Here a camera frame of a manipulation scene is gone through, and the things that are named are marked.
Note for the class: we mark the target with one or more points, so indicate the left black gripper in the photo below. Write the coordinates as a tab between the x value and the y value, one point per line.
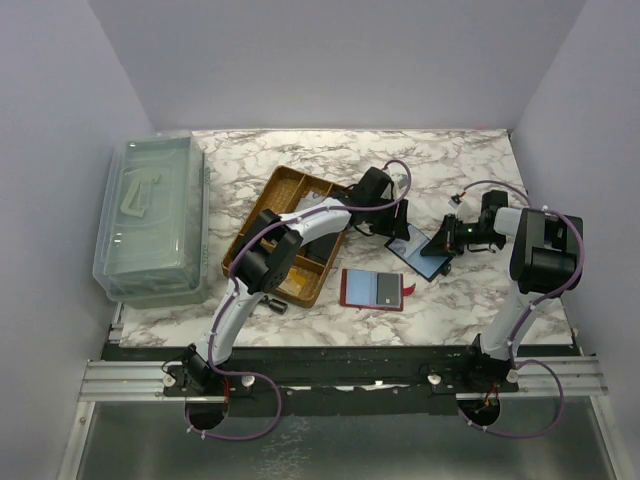
396	218

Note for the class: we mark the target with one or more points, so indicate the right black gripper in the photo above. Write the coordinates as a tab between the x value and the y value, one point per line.
448	233

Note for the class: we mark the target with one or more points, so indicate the red card holder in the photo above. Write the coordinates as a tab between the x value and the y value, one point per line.
358	290

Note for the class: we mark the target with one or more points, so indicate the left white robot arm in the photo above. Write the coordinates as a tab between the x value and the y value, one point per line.
375	191

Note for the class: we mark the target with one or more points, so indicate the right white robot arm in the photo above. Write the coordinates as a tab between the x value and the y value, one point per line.
547	259

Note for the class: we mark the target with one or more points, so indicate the grey VIP card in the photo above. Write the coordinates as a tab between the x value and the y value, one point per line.
389	290

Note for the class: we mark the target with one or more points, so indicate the black card holder in tray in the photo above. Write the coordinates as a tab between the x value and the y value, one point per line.
320	250

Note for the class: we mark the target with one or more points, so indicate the silver cards in tray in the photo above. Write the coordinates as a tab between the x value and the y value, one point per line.
311	200

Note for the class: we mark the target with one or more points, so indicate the gold cards in tray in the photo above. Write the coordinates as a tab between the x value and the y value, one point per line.
293	283

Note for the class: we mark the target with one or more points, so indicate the woven wicker organizer tray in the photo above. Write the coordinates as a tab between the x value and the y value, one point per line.
274	237

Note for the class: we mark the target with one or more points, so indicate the black T-shaped tool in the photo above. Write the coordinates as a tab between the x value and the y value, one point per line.
275	305

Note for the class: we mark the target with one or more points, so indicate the clear plastic storage box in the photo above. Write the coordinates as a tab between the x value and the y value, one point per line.
151	249

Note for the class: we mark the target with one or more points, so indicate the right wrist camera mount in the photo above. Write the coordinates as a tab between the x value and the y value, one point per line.
457	203

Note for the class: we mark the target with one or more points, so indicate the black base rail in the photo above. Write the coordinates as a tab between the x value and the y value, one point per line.
345	381

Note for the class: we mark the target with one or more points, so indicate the aluminium frame rail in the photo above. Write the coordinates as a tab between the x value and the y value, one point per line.
124	381

